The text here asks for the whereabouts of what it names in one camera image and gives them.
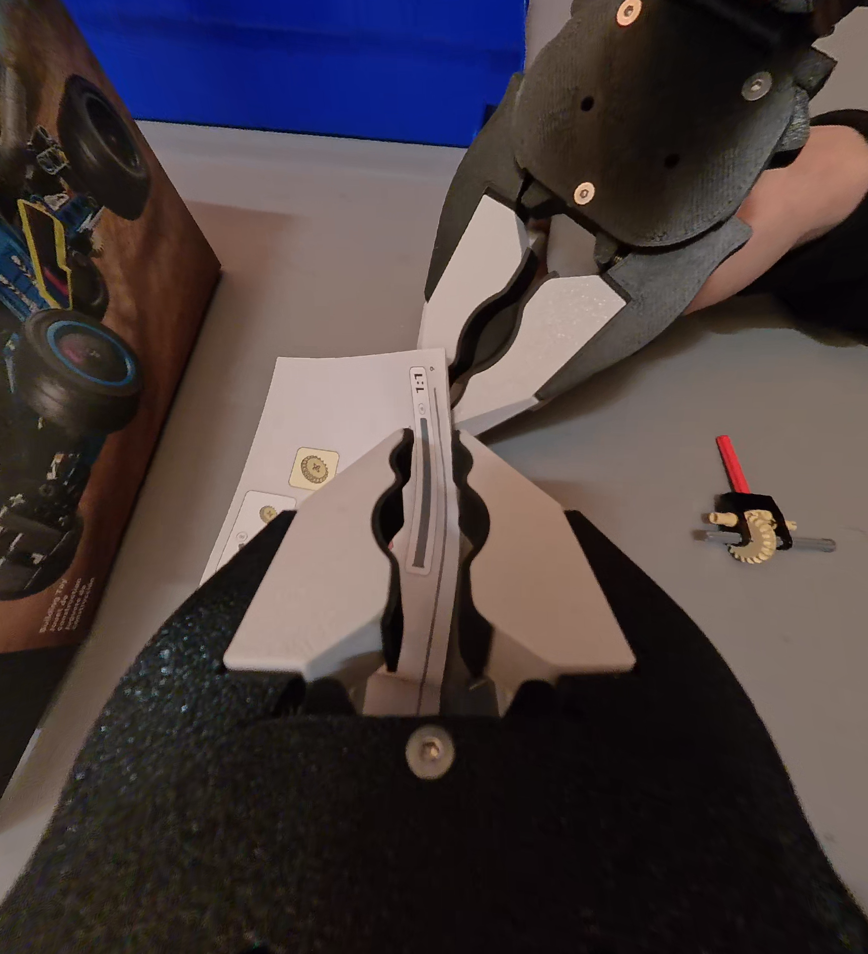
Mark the lego set cardboard box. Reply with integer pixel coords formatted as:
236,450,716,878
0,0,222,858

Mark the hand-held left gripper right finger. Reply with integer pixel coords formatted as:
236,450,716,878
451,429,637,708

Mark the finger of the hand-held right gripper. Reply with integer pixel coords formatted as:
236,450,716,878
417,188,539,371
449,220,633,438

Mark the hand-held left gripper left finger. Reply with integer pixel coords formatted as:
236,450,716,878
221,427,414,683

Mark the instruction booklet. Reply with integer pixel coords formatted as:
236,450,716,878
201,349,494,716

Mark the person's right hand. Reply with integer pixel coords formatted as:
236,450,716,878
689,127,868,316

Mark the blue plastic bin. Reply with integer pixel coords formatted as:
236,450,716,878
61,0,528,146

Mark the grey lego axle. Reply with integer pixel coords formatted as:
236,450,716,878
693,528,837,554

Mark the black lego gear assembly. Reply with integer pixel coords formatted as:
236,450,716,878
706,434,798,563

